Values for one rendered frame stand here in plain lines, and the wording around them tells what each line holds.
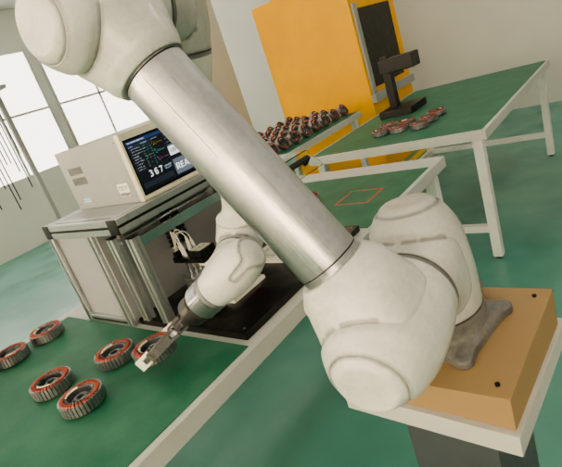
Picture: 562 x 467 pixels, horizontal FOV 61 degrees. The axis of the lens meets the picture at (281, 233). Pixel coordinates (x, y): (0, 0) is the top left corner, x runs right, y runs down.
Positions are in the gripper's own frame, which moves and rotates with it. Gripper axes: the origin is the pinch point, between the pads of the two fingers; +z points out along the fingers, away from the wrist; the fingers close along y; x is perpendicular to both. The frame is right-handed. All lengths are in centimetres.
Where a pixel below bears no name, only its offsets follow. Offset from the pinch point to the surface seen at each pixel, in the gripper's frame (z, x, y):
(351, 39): -44, 38, 402
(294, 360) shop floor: 51, -63, 100
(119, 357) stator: 13.5, 5.0, 2.1
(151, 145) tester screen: -21, 40, 40
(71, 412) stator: 14.7, 4.8, -17.5
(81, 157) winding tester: 0, 56, 39
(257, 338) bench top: -18.0, -17.4, 7.4
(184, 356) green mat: -1.0, -7.1, 3.3
